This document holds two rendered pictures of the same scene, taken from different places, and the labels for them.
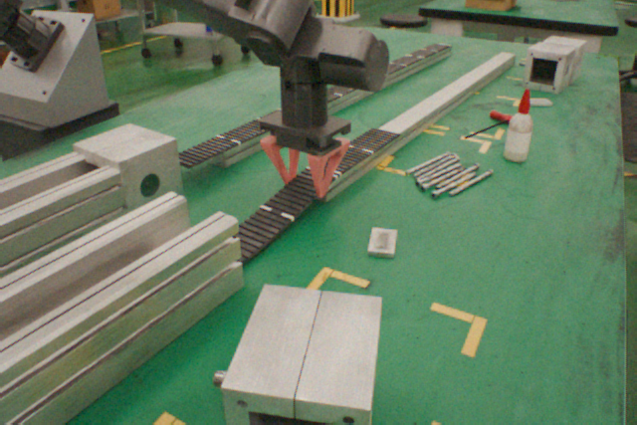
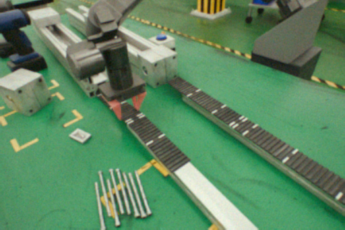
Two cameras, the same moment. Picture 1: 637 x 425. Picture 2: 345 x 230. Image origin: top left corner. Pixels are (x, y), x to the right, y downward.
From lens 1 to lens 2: 0.96 m
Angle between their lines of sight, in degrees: 88
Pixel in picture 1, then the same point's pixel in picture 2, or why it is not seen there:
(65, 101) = (263, 45)
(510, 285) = (18, 170)
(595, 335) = not seen: outside the picture
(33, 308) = not seen: hidden behind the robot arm
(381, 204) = (111, 148)
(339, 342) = (11, 81)
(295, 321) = (24, 77)
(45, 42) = (288, 13)
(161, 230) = not seen: hidden behind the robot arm
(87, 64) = (285, 34)
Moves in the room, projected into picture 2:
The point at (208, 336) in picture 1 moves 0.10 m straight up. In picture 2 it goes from (75, 91) to (65, 65)
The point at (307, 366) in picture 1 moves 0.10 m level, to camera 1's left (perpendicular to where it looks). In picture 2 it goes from (11, 77) to (37, 61)
